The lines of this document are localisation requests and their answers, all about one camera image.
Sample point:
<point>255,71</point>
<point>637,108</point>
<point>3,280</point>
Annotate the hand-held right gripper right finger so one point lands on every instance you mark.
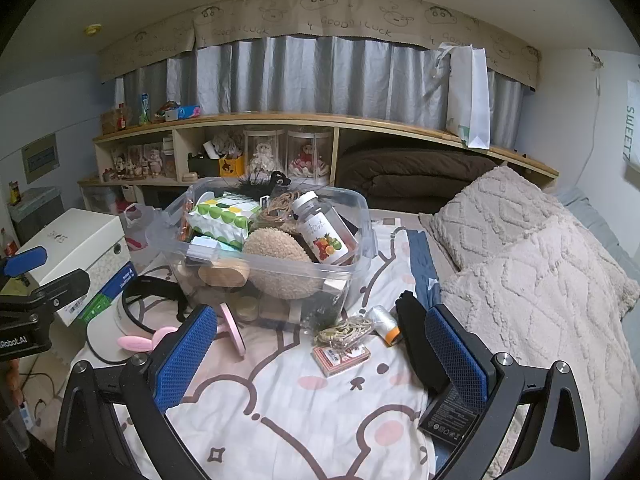
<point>457,355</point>

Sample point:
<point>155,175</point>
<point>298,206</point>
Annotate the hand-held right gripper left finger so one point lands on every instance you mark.
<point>185,355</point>

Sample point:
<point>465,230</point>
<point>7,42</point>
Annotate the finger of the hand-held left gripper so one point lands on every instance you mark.
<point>60,285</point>
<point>25,262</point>

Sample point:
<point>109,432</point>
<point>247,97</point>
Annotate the pink rabbit ear mirror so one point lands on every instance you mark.
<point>232,332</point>

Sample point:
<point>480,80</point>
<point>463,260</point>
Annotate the orange-capped white tube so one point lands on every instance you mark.
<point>382,322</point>

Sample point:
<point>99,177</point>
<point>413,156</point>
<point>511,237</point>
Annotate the clear plastic storage box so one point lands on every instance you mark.
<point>270,267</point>

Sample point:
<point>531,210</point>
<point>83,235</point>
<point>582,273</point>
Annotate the white shoe box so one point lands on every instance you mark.
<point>75,245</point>

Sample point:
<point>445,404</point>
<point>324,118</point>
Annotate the black cloth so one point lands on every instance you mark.
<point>415,330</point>

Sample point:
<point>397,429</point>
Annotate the black power bank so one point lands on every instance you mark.
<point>450,410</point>

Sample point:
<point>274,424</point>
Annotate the white visor with black band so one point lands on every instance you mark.
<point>107,330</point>

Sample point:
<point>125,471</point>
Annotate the round cream jar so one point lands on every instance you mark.
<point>247,307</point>

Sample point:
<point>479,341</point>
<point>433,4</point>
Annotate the oval wooden brush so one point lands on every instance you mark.
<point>225,275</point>

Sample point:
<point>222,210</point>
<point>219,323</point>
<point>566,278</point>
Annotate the white plastic bag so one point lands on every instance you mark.
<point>137,225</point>

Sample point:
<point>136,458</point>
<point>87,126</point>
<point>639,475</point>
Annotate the beige textured pillow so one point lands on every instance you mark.
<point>545,300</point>
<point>500,215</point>

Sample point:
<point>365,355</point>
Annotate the teal pack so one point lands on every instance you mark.
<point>205,246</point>

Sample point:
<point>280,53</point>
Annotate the rubber band bundle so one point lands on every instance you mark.
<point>345,332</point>

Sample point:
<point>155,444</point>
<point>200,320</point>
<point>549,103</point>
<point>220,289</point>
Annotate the playing card box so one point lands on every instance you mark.
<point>340,357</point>

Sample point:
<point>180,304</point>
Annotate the cartoon printed bed sheet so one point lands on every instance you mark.
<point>300,410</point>

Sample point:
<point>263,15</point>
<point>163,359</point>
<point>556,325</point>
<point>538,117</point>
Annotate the beige plush ball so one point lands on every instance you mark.
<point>280,260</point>

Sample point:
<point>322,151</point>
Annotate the orange mesh bag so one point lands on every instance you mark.
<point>187,220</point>

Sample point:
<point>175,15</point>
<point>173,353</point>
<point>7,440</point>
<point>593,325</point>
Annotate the green dotted tissue pack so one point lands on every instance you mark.
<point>220,220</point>

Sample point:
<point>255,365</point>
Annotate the row of small figurines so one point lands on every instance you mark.
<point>135,160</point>

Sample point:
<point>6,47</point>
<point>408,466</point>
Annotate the glass jar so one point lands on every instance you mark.
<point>167,155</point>

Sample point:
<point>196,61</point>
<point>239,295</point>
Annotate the red sauce bottle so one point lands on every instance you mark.
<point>121,117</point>

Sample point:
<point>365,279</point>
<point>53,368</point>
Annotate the white fruit label bottle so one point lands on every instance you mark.
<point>325,232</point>

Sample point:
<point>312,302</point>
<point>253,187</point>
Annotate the black feather hair accessory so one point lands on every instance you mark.
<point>250,185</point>

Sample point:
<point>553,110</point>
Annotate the dark green box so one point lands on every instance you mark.
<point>202,165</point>

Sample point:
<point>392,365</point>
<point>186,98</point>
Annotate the folded brown blanket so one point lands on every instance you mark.
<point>410,170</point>

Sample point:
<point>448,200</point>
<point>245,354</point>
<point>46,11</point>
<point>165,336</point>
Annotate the green tube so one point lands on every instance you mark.
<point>145,107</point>

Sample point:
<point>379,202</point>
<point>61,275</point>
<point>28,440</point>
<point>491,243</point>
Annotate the yellow box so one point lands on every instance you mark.
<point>232,164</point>

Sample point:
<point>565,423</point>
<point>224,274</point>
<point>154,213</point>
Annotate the black hair claw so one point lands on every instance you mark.
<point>279,176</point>

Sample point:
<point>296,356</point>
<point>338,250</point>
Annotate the grey paper bouquet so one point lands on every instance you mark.
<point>222,142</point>

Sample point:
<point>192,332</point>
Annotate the white doll in clear case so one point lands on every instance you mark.
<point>261,152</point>

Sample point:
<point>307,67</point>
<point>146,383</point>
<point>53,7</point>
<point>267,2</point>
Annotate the blue tissue pack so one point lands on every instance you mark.
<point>187,110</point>

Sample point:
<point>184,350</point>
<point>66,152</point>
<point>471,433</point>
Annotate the red doll in clear case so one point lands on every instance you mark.
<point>307,155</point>

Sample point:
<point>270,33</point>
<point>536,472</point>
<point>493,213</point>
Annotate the yellow ceiling detector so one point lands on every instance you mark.
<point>91,29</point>

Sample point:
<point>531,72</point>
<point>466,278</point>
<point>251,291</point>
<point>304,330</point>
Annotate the white paper bag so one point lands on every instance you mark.
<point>467,95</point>

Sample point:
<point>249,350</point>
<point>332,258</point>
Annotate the wooden shelf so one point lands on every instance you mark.
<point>300,120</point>

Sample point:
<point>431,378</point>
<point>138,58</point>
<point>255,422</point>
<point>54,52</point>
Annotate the grey curtain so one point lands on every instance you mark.
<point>310,75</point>

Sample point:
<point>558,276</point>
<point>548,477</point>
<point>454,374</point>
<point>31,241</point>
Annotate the beige printed valance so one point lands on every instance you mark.
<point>320,17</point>

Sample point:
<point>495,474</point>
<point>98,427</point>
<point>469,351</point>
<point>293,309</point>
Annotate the grey wall panel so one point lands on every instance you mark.
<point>41,157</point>

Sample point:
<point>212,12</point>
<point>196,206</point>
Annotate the white wall banner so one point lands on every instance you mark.
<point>632,130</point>

